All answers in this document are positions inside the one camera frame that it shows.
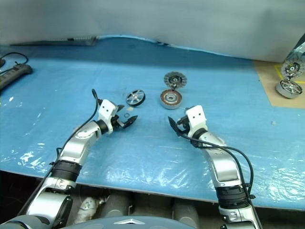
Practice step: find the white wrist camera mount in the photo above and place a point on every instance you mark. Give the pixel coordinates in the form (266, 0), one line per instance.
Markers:
(196, 115)
(107, 109)

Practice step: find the long dark flat strip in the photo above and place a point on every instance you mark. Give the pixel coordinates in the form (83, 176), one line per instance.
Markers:
(71, 41)

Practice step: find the grey rounded cylinder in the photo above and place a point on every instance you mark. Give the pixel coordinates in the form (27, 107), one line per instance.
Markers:
(118, 202)
(186, 212)

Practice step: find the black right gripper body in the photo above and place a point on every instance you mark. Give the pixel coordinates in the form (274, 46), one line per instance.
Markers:
(184, 125)

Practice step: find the black power strip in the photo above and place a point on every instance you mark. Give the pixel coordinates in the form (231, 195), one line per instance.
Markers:
(14, 72)

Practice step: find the white crumpled cloth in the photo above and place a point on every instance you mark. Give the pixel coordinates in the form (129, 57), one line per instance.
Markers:
(87, 207)

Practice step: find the grey robot torso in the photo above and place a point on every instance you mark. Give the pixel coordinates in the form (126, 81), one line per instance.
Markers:
(114, 224)

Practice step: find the round motor cover circuit board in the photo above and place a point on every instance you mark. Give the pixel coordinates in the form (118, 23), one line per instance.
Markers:
(175, 80)
(291, 68)

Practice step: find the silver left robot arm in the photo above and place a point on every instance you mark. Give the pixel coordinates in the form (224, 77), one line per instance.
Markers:
(71, 148)

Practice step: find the brown cardboard sheet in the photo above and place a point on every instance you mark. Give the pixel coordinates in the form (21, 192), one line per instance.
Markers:
(269, 81)

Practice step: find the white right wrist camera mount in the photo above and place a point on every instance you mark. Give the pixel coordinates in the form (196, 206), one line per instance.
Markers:
(196, 115)

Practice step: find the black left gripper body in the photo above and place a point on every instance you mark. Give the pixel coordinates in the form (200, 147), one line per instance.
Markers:
(117, 122)

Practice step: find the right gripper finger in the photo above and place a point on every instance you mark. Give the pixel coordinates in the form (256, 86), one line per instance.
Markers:
(177, 133)
(174, 122)

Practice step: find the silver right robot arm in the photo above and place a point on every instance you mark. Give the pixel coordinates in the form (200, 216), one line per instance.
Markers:
(224, 164)

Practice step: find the silver stator housing copper windings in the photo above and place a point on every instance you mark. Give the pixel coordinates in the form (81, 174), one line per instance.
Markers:
(286, 92)
(165, 105)

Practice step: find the blue plastic table sheet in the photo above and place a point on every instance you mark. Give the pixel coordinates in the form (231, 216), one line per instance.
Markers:
(71, 71)

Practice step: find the small metal washer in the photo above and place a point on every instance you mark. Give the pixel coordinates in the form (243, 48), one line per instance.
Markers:
(125, 115)

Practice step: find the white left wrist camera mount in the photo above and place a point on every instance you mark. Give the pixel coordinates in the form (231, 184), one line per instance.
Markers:
(107, 109)

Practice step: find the silver metallic object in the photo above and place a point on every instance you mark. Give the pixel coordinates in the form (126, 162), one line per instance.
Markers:
(299, 50)

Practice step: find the black-rimmed spoked motor rotor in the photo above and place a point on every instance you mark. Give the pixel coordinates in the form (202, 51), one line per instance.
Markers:
(136, 96)

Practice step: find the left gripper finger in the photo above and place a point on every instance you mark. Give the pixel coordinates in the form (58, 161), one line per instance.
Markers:
(119, 107)
(130, 121)

